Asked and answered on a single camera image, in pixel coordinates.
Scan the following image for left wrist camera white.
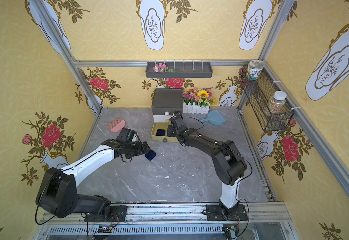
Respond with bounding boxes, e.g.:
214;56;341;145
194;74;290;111
116;128;140;146

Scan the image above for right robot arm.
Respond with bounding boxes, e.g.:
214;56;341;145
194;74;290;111
169;113;247;212

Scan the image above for black wire wall basket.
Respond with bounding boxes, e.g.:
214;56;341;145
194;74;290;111
237;66;294;132

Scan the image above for pink small dustpan brush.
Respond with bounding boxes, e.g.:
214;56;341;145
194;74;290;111
107;118;126;133

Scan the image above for blue brooch box bottom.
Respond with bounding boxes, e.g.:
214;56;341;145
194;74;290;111
167;125;175;137

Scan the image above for flower pot white fence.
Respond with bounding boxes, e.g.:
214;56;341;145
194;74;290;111
182;88;216;114

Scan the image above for clear jar white lid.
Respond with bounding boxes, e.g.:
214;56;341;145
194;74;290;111
266;91;287;117

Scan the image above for light blue dustpan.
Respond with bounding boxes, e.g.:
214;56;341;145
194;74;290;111
200;111;226;126

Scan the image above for small pink flowers on shelf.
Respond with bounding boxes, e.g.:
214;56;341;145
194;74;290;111
152;63;175;73

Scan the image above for aluminium front rail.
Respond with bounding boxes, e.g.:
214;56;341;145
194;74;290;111
39;202;292;225

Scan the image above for small circuit board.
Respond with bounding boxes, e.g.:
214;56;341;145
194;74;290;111
97;225;114;234

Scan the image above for white drawer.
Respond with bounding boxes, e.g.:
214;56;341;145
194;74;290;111
153;115;174;123

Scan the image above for three-drawer storage cabinet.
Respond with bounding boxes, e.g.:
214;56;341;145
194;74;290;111
152;88;183;116

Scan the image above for grey top drawer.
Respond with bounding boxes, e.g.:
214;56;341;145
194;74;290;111
152;107;182;116

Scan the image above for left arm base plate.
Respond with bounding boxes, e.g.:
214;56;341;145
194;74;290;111
84;205;128;223

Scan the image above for yellow bottom drawer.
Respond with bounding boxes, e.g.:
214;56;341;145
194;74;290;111
151;123;178;143

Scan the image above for grey wall shelf tray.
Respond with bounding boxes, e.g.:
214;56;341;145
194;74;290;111
146;61;213;79

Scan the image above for blue brooch box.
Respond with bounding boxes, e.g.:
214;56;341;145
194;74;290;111
156;129;166;136
145;150;157;161
167;125;175;137

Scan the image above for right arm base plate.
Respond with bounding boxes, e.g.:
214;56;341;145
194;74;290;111
202;204;248;221

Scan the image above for decorated jar with lid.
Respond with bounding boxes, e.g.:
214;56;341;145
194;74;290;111
246;60;265;80

